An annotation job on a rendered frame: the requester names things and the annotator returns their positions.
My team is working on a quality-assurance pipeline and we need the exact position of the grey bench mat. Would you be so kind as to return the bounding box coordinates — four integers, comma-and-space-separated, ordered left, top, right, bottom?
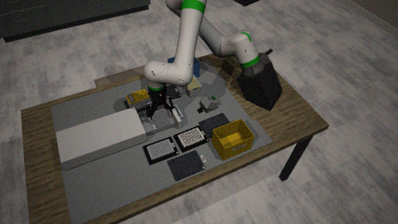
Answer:
51, 60, 273, 224

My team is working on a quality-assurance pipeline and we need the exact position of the yellow bin with label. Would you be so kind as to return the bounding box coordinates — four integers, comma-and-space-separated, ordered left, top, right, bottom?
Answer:
211, 118, 255, 161

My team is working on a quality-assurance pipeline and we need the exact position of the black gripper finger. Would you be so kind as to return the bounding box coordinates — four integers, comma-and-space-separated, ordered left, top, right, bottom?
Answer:
146, 101, 159, 124
161, 95, 174, 118

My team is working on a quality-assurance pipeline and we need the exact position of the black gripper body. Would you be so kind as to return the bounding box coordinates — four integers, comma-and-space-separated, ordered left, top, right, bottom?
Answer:
151, 95, 166, 106

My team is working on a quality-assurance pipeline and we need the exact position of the dark blue open bin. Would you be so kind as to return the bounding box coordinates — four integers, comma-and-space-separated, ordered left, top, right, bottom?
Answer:
168, 56, 200, 78

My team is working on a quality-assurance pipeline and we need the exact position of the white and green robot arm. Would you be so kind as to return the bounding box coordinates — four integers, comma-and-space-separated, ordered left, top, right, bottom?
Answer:
144, 0, 273, 98

